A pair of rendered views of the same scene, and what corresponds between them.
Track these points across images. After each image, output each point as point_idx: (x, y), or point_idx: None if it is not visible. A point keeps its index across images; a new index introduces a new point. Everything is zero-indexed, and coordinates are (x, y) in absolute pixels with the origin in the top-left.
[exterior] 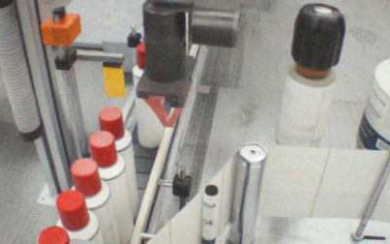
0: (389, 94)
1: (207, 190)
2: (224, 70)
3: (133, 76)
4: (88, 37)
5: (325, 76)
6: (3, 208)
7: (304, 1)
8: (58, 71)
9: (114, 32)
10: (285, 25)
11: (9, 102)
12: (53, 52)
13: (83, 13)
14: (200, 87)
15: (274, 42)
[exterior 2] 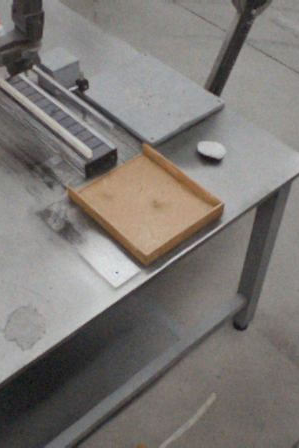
0: None
1: None
2: None
3: (37, 77)
4: (113, 73)
5: None
6: None
7: (18, 269)
8: (90, 54)
9: (64, 54)
10: None
11: (79, 29)
12: (121, 60)
13: (167, 87)
14: None
15: None
